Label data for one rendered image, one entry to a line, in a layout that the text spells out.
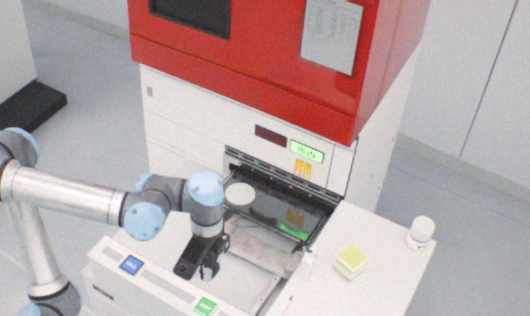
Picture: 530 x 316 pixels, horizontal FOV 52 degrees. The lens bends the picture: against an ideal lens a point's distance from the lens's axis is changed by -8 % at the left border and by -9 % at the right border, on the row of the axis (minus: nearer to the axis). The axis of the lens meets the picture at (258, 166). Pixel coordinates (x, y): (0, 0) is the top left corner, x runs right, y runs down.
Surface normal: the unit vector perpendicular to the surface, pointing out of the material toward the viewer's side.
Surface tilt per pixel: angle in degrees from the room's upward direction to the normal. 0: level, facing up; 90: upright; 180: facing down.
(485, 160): 90
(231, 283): 0
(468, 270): 0
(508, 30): 90
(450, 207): 0
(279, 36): 90
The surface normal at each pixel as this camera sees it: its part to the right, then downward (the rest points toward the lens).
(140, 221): -0.07, 0.32
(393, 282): 0.06, -0.71
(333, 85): -0.49, 0.59
